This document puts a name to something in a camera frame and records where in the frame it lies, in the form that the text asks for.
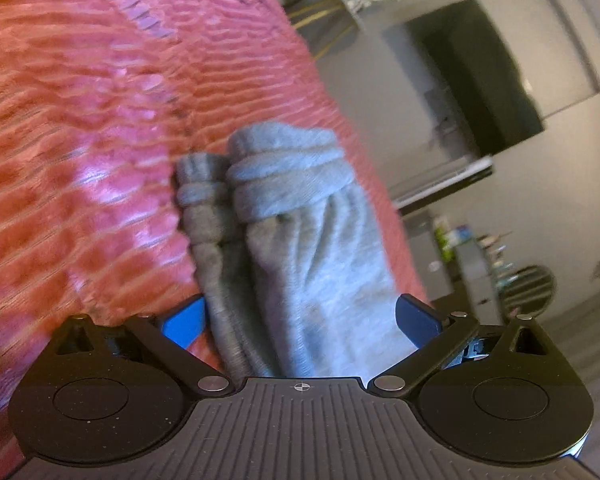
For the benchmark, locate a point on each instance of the blue and white box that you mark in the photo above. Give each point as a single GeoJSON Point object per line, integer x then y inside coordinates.
{"type": "Point", "coordinates": [461, 236]}

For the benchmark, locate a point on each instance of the group of cosmetic bottles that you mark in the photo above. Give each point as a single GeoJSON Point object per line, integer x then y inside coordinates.
{"type": "Point", "coordinates": [497, 255]}

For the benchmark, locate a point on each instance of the grey vanity desk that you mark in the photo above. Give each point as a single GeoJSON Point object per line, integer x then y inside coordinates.
{"type": "Point", "coordinates": [480, 280]}

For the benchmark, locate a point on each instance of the wall-mounted black television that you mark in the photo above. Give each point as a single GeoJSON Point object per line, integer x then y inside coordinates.
{"type": "Point", "coordinates": [475, 75]}

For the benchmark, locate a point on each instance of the wall power socket strip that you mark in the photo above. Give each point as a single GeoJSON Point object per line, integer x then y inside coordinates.
{"type": "Point", "coordinates": [442, 110]}

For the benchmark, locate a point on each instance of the wooden-legged round side table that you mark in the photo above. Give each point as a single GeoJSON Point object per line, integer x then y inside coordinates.
{"type": "Point", "coordinates": [325, 15]}

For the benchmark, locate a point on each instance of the pink ribbed bedspread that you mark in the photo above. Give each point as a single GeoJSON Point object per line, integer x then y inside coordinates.
{"type": "Point", "coordinates": [80, 135]}

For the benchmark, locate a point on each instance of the grey nightstand with drawers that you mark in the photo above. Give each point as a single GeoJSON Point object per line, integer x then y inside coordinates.
{"type": "Point", "coordinates": [425, 255]}

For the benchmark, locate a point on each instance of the grey socks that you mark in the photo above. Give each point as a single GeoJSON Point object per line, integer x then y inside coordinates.
{"type": "Point", "coordinates": [320, 260]}

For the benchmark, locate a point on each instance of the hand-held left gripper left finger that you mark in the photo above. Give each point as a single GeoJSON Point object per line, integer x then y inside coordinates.
{"type": "Point", "coordinates": [185, 322]}

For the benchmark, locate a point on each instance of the green item on nightstand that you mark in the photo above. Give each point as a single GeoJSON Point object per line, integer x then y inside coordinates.
{"type": "Point", "coordinates": [442, 237]}

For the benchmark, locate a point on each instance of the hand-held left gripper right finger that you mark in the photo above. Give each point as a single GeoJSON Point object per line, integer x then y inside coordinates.
{"type": "Point", "coordinates": [416, 321]}

